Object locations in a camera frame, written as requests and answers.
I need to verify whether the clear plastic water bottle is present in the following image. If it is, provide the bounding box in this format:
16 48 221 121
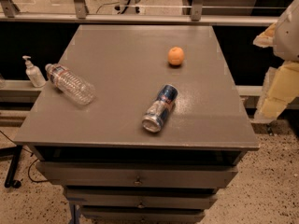
45 63 95 105

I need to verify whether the black floor cable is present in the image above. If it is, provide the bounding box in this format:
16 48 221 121
0 130 49 184

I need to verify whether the white pump dispenser bottle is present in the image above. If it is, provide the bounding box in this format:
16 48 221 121
22 55 46 88

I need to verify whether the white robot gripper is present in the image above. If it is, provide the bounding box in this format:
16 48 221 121
253 0 299 119

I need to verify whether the grey drawer cabinet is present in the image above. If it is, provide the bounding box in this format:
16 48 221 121
15 25 258 224

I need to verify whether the black stand leg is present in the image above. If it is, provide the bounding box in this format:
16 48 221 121
0 146 22 189

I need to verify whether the orange fruit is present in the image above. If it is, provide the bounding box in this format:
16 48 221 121
167 47 184 65

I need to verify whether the blue silver redbull can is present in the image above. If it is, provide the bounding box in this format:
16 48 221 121
142 84 178 133

